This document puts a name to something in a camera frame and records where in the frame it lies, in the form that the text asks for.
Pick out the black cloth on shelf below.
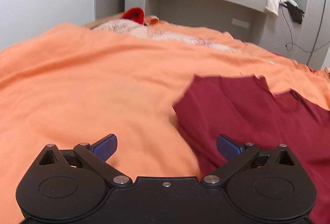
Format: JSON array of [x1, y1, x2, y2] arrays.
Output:
[[285, 1, 305, 24]]

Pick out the pink patterned pillow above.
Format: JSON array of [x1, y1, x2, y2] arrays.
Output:
[[94, 16, 247, 52]]

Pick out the dark red shirt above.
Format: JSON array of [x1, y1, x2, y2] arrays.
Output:
[[173, 76, 329, 223]]

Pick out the white wall socket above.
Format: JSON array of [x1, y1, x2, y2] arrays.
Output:
[[232, 18, 250, 29]]

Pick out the grey window desk unit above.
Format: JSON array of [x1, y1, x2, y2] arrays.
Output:
[[125, 0, 329, 69]]

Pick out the bright red cloth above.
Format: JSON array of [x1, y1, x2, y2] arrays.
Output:
[[123, 7, 144, 24]]

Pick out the white cloth on shelf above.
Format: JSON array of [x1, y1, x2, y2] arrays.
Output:
[[265, 0, 298, 17]]

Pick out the orange bed sheet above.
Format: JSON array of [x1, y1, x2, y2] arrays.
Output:
[[1, 24, 329, 223]]

